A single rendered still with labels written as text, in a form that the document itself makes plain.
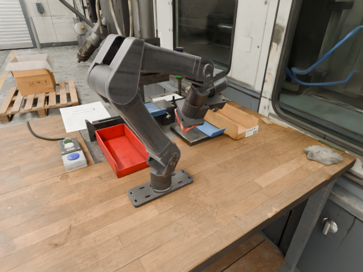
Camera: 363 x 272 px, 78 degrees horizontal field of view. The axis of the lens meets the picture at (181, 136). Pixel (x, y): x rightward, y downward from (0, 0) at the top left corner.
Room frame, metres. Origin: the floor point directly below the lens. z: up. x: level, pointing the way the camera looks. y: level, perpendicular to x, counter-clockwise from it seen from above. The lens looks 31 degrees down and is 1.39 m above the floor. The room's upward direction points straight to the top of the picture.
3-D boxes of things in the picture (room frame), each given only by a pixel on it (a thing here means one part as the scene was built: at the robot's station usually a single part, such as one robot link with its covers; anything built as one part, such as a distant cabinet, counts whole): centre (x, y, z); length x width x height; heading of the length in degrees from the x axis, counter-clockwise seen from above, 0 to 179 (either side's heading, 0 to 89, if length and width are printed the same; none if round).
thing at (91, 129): (0.80, 0.35, 0.95); 0.06 x 0.03 x 0.09; 122
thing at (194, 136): (0.85, -0.06, 0.91); 0.17 x 0.16 x 0.02; 122
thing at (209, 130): (0.84, -0.11, 0.93); 0.15 x 0.07 x 0.03; 35
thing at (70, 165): (0.62, 0.37, 0.90); 0.07 x 0.07 x 0.06; 32
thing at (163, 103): (0.93, 0.14, 0.98); 0.20 x 0.10 x 0.01; 122
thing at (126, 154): (0.68, 0.22, 0.93); 0.25 x 0.12 x 0.06; 32
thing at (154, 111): (0.89, 0.13, 1.00); 0.15 x 0.07 x 0.03; 32
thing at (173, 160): (0.52, 0.06, 1.00); 0.09 x 0.06 x 0.06; 44
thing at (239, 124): (0.92, -0.21, 0.93); 0.25 x 0.13 x 0.08; 32
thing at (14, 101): (3.41, 2.23, 0.07); 1.20 x 1.00 x 0.14; 26
